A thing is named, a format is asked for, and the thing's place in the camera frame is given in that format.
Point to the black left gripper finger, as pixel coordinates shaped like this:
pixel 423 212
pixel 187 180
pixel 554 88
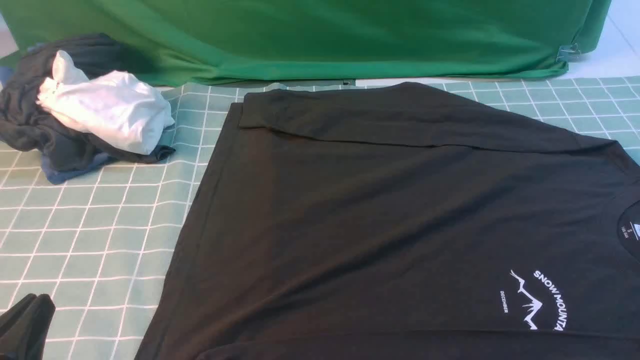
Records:
pixel 24 328

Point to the dark gray long-sleeve shirt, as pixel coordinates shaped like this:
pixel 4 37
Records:
pixel 402 223

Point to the green checkered table mat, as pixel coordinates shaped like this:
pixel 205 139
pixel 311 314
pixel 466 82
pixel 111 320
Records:
pixel 100 244

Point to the dark gray crumpled garment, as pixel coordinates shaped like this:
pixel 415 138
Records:
pixel 96 55

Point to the white crumpled garment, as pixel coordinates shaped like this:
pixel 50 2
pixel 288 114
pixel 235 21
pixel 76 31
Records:
pixel 119 109

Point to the green backdrop cloth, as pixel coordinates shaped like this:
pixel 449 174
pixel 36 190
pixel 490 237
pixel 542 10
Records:
pixel 174 42

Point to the metal binder clip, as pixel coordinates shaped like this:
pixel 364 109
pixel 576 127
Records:
pixel 568 53

